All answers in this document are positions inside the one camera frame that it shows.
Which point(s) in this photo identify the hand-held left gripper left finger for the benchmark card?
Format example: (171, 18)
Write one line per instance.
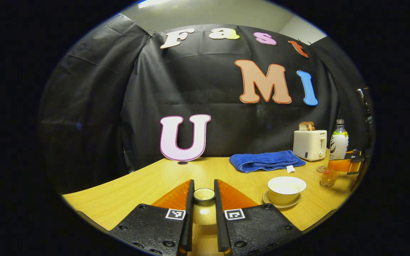
(162, 231)

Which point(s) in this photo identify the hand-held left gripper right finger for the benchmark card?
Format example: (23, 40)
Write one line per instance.
(251, 229)

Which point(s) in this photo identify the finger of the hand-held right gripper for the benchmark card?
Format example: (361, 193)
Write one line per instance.
(340, 165)

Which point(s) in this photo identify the round cork coaster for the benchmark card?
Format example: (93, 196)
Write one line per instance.
(320, 169)

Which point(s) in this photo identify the clear water bottle orange drink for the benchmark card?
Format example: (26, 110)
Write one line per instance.
(338, 142)

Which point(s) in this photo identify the cream ceramic teacup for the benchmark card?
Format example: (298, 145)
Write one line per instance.
(285, 192)

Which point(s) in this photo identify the cream ceramic saucer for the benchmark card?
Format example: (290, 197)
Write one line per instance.
(271, 202)

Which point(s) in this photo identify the white toaster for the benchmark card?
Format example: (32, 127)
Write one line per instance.
(308, 144)

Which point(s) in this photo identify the toast slice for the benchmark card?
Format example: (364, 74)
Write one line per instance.
(303, 126)
(312, 125)

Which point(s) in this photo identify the blue folded towel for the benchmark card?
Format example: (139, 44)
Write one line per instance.
(262, 161)

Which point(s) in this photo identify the black backdrop cloth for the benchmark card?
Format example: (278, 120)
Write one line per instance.
(94, 106)

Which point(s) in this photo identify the ceiling light strip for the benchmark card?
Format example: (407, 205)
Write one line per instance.
(153, 3)

